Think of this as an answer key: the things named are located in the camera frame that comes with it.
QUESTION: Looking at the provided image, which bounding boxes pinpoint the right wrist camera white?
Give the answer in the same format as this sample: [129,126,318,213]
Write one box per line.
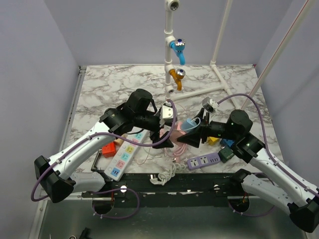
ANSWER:
[202,97,219,118]

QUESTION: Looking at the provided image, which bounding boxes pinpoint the blue faucet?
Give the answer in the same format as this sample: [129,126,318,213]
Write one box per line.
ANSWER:
[169,38,185,65]

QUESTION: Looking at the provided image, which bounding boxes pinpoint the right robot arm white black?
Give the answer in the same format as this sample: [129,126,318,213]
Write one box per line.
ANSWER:
[177,110,319,233]

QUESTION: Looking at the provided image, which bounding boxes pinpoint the pink cube socket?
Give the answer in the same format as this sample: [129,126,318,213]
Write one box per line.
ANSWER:
[169,121,186,145]

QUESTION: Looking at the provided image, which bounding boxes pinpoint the white coiled cable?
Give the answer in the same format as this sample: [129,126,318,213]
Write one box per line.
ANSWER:
[149,162,186,186]

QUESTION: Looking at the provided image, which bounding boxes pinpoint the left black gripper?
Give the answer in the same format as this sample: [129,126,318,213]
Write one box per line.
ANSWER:
[134,113,174,148]

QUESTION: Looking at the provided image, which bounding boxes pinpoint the purple power strip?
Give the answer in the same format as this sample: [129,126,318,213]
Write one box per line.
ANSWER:
[187,152,221,170]

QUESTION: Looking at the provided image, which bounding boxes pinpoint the beige cube plug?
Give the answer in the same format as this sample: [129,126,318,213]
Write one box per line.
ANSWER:
[114,138,124,146]

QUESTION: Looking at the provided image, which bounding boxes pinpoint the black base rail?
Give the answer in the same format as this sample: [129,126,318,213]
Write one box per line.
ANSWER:
[81,169,249,214]

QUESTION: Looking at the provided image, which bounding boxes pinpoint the orange faucet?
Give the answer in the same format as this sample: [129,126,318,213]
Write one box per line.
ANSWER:
[169,68,186,91]

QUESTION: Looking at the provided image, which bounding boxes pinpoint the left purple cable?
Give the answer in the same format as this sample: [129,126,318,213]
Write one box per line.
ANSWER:
[30,99,178,220]

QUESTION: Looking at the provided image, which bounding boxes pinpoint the white power strip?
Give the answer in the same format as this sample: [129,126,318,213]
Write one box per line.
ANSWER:
[104,127,149,182]

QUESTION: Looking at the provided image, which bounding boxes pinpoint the pink coiled cable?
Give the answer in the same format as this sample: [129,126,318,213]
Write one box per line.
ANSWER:
[164,141,190,162]

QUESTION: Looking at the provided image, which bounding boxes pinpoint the yellow cube socket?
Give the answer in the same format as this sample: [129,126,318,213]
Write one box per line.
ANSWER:
[207,136,220,146]

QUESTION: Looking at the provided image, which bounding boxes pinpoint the light blue small plug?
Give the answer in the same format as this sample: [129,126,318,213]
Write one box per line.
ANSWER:
[180,118,200,133]

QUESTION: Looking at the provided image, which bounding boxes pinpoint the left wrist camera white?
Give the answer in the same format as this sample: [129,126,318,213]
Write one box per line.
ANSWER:
[159,102,174,126]

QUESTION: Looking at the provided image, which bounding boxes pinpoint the white pvc pipe frame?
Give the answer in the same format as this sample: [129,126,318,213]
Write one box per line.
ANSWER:
[164,0,315,101]

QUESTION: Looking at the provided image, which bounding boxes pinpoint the black hex key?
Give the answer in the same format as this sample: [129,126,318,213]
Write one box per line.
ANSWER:
[91,150,102,173]

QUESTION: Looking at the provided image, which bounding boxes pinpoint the green cube plug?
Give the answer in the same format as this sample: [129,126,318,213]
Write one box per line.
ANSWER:
[218,147,234,163]

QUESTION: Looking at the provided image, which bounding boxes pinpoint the blue cube plug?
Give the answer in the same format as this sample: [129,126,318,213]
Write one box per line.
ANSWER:
[220,139,235,148]

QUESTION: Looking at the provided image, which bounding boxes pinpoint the red cube plug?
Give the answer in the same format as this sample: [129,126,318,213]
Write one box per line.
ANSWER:
[101,142,117,158]

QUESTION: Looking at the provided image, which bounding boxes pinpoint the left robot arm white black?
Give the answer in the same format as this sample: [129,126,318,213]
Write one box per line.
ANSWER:
[31,89,177,203]

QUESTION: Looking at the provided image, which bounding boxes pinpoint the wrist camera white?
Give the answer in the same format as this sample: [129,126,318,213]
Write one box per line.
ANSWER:
[159,102,174,126]
[202,97,219,118]

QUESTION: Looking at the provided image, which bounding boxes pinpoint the pink power strip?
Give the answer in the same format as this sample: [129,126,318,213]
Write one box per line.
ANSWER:
[159,128,172,145]

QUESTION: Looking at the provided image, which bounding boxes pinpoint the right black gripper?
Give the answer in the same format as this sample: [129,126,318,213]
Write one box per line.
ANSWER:
[177,108,238,147]

